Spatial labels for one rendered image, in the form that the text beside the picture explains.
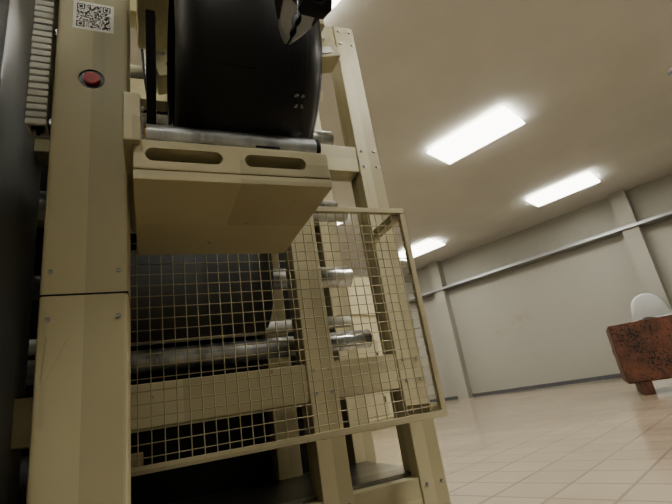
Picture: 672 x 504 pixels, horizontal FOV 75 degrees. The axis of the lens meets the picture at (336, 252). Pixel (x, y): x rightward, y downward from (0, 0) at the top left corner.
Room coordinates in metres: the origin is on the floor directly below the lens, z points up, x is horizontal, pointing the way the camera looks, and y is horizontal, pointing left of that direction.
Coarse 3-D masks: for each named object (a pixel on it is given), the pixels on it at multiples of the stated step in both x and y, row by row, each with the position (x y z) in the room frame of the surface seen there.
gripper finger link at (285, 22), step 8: (288, 0) 0.54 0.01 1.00; (288, 8) 0.55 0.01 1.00; (296, 8) 0.56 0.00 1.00; (280, 16) 0.56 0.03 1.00; (288, 16) 0.57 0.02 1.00; (280, 24) 0.58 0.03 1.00; (288, 24) 0.58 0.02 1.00; (280, 32) 0.60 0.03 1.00; (288, 32) 0.60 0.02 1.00; (288, 40) 0.61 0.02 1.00
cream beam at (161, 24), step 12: (144, 0) 1.01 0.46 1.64; (156, 0) 1.02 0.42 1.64; (168, 0) 1.02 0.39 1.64; (144, 12) 1.05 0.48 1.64; (156, 12) 1.06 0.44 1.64; (144, 24) 1.10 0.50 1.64; (156, 24) 1.10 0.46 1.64; (324, 24) 1.22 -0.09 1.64; (144, 36) 1.14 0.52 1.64; (156, 36) 1.15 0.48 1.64; (144, 48) 1.19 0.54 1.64; (156, 48) 1.20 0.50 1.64
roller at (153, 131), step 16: (144, 128) 0.67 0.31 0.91; (160, 128) 0.67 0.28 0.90; (176, 128) 0.69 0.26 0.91; (192, 128) 0.70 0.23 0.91; (208, 144) 0.72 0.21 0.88; (224, 144) 0.73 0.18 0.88; (240, 144) 0.74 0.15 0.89; (256, 144) 0.75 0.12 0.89; (272, 144) 0.76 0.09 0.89; (288, 144) 0.77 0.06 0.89; (304, 144) 0.79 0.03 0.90; (320, 144) 0.81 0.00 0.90
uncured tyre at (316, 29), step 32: (192, 0) 0.61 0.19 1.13; (224, 0) 0.62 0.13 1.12; (256, 0) 0.64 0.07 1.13; (192, 32) 0.63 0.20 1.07; (224, 32) 0.63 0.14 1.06; (256, 32) 0.65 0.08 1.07; (320, 32) 0.74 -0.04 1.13; (192, 64) 0.66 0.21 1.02; (256, 64) 0.68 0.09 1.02; (288, 64) 0.70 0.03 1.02; (320, 64) 0.75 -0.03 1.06; (192, 96) 0.69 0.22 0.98; (224, 96) 0.69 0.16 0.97; (256, 96) 0.71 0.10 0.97; (288, 96) 0.73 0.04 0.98; (224, 128) 0.74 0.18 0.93; (256, 128) 0.76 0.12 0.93; (288, 128) 0.78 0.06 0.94
